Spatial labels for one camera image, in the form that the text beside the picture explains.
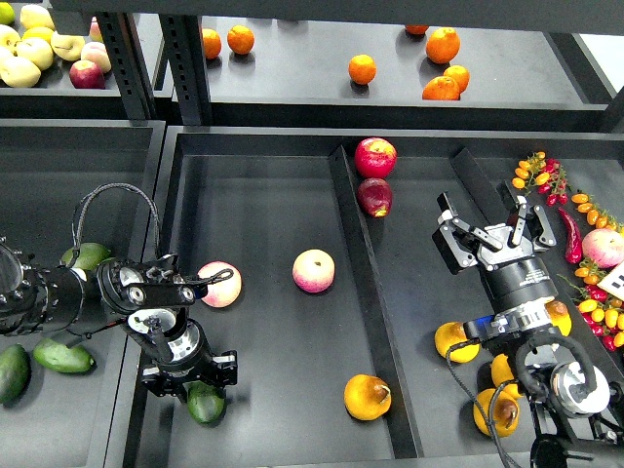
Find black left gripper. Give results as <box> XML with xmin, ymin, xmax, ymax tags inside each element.
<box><xmin>140</xmin><ymin>319</ymin><xmax>238</xmax><ymax>403</ymax></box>

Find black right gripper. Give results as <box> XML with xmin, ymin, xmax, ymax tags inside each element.
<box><xmin>432</xmin><ymin>180</ymin><xmax>558</xmax><ymax>309</ymax></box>

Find dark green avocado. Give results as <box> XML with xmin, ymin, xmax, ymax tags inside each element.
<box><xmin>187</xmin><ymin>381</ymin><xmax>225</xmax><ymax>424</ymax></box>

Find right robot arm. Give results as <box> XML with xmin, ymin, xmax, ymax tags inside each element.
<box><xmin>432</xmin><ymin>182</ymin><xmax>623</xmax><ymax>467</ymax></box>

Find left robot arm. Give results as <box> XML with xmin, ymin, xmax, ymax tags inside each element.
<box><xmin>1</xmin><ymin>182</ymin><xmax>238</xmax><ymax>401</ymax></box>

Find green avocado in left tray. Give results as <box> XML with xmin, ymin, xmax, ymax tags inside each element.
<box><xmin>32</xmin><ymin>338</ymin><xmax>96</xmax><ymax>373</ymax></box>

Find pink apple left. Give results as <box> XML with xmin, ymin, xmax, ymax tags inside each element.
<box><xmin>198</xmin><ymin>261</ymin><xmax>242</xmax><ymax>308</ymax></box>

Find pink apple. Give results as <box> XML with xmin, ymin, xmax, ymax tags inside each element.
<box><xmin>581</xmin><ymin>228</ymin><xmax>623</xmax><ymax>269</ymax></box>
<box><xmin>198</xmin><ymin>261</ymin><xmax>242</xmax><ymax>308</ymax></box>
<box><xmin>292</xmin><ymin>249</ymin><xmax>335</xmax><ymax>293</ymax></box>

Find dark red apple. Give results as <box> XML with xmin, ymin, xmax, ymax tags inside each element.
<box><xmin>357</xmin><ymin>177</ymin><xmax>393</xmax><ymax>218</ymax></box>

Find red chili pepper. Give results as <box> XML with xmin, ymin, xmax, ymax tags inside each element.
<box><xmin>558</xmin><ymin>207</ymin><xmax>583</xmax><ymax>264</ymax></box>

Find bright red apple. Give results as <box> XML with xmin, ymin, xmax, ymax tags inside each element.
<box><xmin>354</xmin><ymin>137</ymin><xmax>398</xmax><ymax>178</ymax></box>

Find pink apple right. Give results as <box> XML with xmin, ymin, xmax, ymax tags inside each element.
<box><xmin>581</xmin><ymin>228</ymin><xmax>623</xmax><ymax>269</ymax></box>

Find black middle tray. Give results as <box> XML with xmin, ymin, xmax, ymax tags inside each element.
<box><xmin>129</xmin><ymin>128</ymin><xmax>623</xmax><ymax>467</ymax></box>

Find black tray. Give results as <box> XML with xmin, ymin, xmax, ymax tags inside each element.
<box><xmin>129</xmin><ymin>128</ymin><xmax>623</xmax><ymax>467</ymax></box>
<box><xmin>1</xmin><ymin>120</ymin><xmax>165</xmax><ymax>467</ymax></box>

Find pink apple centre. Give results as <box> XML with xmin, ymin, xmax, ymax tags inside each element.
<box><xmin>292</xmin><ymin>249</ymin><xmax>335</xmax><ymax>293</ymax></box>

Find orange on shelf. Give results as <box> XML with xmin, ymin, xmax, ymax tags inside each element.
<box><xmin>348</xmin><ymin>55</ymin><xmax>377</xmax><ymax>86</ymax></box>

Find black left tray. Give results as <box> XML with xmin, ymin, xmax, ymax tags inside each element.
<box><xmin>1</xmin><ymin>120</ymin><xmax>165</xmax><ymax>467</ymax></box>

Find red apple on shelf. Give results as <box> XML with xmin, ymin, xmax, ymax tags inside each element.
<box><xmin>69</xmin><ymin>59</ymin><xmax>105</xmax><ymax>90</ymax></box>

